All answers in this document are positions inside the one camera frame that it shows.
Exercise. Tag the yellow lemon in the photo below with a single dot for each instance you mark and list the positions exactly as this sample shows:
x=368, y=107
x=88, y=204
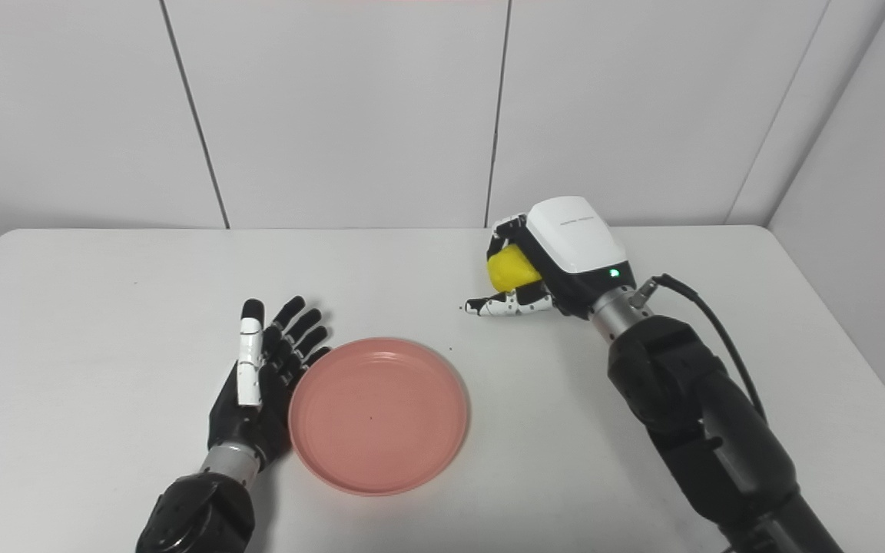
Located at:
x=512, y=269

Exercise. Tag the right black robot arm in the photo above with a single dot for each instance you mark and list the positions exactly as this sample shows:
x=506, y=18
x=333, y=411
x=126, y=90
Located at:
x=704, y=415

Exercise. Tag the pink plate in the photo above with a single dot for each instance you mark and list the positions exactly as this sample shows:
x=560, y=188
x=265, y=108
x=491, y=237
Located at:
x=379, y=415

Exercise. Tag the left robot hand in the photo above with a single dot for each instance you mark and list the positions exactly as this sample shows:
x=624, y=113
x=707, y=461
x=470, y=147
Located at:
x=262, y=384

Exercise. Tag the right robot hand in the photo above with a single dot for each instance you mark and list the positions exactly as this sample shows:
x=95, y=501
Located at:
x=565, y=253

